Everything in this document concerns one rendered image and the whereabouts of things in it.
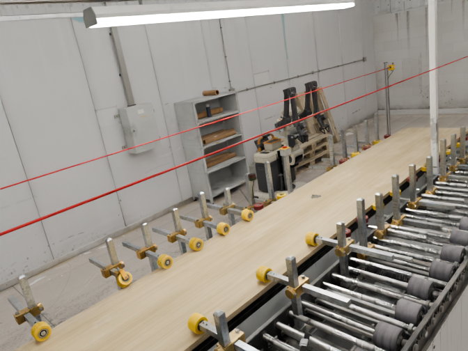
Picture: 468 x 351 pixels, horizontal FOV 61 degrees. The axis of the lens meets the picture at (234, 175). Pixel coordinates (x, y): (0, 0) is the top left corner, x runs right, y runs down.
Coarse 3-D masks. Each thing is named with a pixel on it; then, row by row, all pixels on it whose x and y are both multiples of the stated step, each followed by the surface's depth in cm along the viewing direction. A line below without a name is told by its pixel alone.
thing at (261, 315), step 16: (448, 160) 393; (384, 208) 299; (352, 224) 266; (320, 256) 242; (336, 256) 255; (304, 272) 231; (320, 272) 244; (272, 288) 211; (256, 304) 203; (272, 304) 212; (240, 320) 195; (256, 320) 204
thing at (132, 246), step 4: (124, 244) 273; (128, 244) 269; (132, 244) 268; (128, 248) 270; (132, 248) 265; (136, 248) 261; (140, 248) 260; (148, 252) 252; (152, 252) 252; (148, 256) 252; (152, 256) 248; (156, 256) 245; (156, 260) 245
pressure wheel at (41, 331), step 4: (36, 324) 192; (40, 324) 192; (44, 324) 192; (32, 328) 191; (36, 328) 189; (40, 328) 190; (44, 328) 191; (48, 328) 192; (32, 332) 190; (36, 332) 188; (40, 332) 190; (44, 332) 190; (48, 332) 193; (36, 336) 189; (40, 336) 190; (44, 336) 191; (48, 336) 193; (36, 340) 189; (40, 340) 190; (44, 340) 191
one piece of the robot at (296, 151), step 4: (276, 120) 486; (284, 128) 481; (288, 128) 482; (292, 128) 488; (280, 132) 496; (284, 132) 491; (288, 132) 486; (284, 136) 494; (284, 140) 497; (284, 144) 497; (296, 144) 496; (292, 148) 492; (296, 148) 497; (300, 148) 504; (292, 152) 493; (296, 152) 493; (300, 152) 497; (288, 156) 494; (292, 156) 489; (296, 156) 493; (292, 160) 492; (292, 164) 494
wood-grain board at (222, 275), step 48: (384, 144) 424; (336, 192) 314; (384, 192) 299; (240, 240) 261; (288, 240) 250; (144, 288) 223; (192, 288) 215; (240, 288) 207; (96, 336) 188; (144, 336) 182; (192, 336) 177
